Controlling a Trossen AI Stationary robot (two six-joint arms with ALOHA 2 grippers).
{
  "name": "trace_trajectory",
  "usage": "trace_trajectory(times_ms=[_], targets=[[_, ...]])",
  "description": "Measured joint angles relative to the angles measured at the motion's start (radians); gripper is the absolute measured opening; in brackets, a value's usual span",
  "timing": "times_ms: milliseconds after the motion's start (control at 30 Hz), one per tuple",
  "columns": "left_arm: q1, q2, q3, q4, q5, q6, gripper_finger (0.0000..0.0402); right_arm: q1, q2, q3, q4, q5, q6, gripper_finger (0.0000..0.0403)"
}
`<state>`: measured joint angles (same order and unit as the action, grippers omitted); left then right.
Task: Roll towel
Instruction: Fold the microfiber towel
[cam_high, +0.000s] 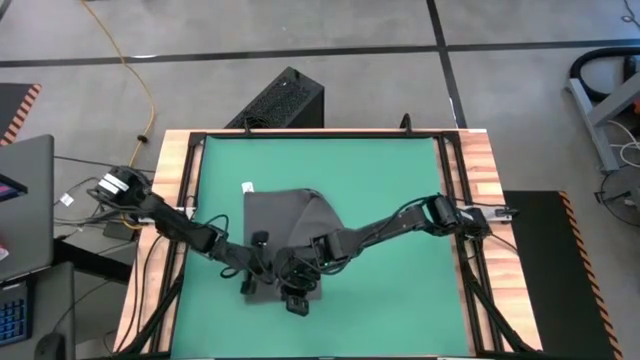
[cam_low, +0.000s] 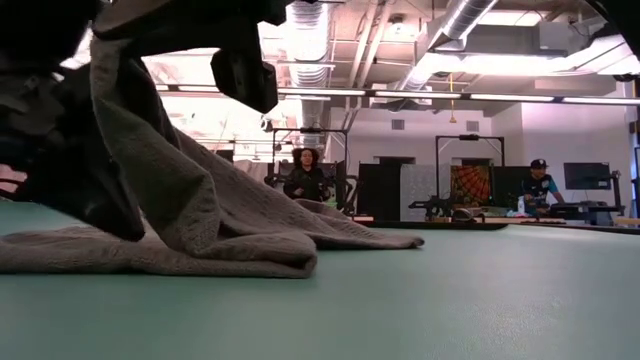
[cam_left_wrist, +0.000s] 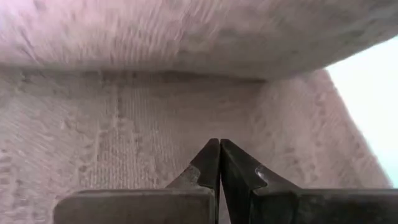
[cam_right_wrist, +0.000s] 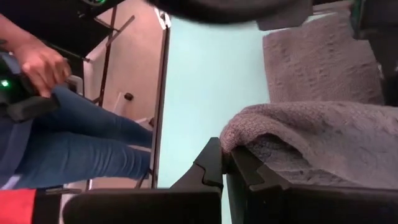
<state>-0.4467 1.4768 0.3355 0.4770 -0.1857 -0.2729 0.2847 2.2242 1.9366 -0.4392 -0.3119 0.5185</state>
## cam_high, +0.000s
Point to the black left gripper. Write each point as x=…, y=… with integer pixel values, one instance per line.
x=250, y=265

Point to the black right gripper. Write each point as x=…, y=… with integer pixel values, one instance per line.
x=307, y=275

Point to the grey towel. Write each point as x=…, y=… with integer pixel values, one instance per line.
x=280, y=215

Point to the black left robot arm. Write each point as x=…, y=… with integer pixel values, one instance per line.
x=170, y=220

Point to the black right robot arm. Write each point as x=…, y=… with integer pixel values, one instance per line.
x=400, y=222

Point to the green table mat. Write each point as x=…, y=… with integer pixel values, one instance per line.
x=400, y=165

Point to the black power adapter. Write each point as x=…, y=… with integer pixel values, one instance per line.
x=119, y=231

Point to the black computer tower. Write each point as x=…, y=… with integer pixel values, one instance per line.
x=285, y=100

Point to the black computer mouse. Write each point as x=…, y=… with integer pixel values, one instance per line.
x=50, y=347

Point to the grey laptop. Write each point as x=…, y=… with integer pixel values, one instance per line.
x=30, y=225

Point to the black striped floor mat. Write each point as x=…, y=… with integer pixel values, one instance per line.
x=545, y=280
x=12, y=105

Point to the backlit black keyboard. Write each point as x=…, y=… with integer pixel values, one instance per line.
x=15, y=315

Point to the small display screen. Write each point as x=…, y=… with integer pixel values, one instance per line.
x=10, y=190

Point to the round black stand base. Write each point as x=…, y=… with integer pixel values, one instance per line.
x=625, y=200

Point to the black frame clamp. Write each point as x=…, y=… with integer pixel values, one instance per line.
x=246, y=129
x=407, y=125

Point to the silver mounting bracket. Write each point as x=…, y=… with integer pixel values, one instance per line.
x=505, y=212

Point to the grey metal bench frame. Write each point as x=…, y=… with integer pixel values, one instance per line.
x=590, y=130

